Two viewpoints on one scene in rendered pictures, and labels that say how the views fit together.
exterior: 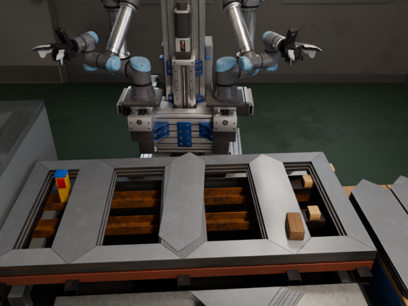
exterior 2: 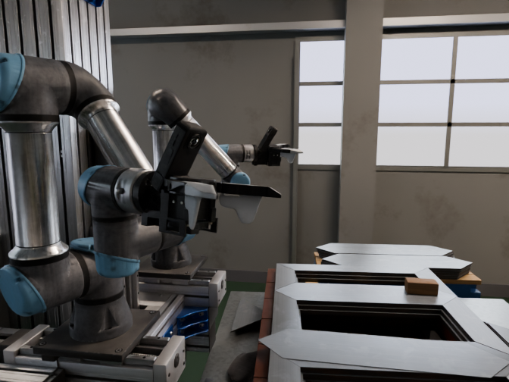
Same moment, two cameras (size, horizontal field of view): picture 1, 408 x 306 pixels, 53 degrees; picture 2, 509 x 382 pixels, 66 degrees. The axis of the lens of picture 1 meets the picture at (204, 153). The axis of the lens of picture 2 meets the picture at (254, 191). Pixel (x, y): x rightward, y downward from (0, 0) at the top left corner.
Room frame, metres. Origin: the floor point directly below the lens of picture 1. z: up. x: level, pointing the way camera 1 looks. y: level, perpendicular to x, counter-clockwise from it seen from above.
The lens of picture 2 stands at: (1.77, 1.25, 1.54)
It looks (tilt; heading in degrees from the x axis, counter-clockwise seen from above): 9 degrees down; 277
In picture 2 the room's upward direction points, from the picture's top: straight up
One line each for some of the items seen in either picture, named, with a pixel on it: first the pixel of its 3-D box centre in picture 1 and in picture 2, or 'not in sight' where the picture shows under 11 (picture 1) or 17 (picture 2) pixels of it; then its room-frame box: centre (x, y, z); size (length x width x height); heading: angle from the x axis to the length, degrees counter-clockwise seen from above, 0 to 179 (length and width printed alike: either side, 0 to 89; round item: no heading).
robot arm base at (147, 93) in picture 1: (142, 88); (100, 308); (2.28, 0.37, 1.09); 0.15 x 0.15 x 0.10
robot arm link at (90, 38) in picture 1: (86, 40); (112, 189); (2.10, 0.61, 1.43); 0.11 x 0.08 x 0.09; 153
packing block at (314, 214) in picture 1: (313, 212); not in sight; (1.47, -0.52, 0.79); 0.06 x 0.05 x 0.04; 3
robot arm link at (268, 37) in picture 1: (272, 40); (229, 154); (2.08, -0.36, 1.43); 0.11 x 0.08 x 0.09; 24
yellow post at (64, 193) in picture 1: (65, 190); not in sight; (1.69, 0.73, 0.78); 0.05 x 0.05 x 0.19; 3
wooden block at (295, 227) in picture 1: (294, 226); (421, 286); (1.28, -0.38, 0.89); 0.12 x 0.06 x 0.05; 178
